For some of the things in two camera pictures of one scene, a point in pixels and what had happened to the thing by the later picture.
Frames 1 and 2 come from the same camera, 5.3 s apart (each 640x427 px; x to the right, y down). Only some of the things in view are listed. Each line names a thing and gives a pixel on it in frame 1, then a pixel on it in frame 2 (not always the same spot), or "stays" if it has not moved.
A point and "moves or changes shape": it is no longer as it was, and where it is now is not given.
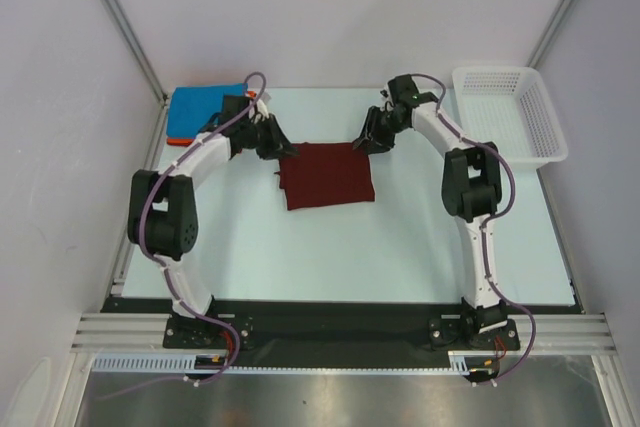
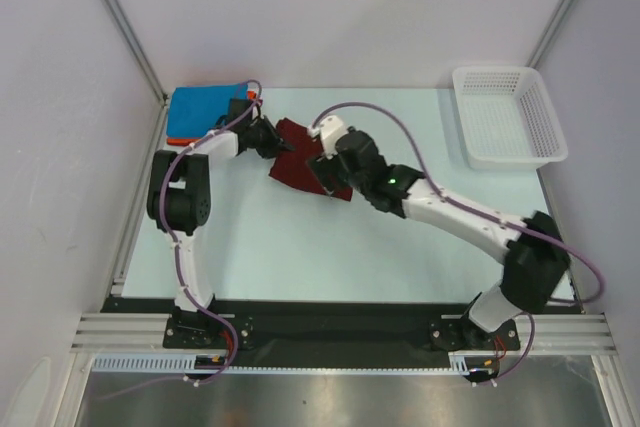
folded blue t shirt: (190, 107) stays
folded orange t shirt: (190, 141) stays
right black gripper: (376, 126) -> (327, 173)
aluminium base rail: (539, 334) stays
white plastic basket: (512, 109) stays
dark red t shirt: (325, 174) moves or changes shape
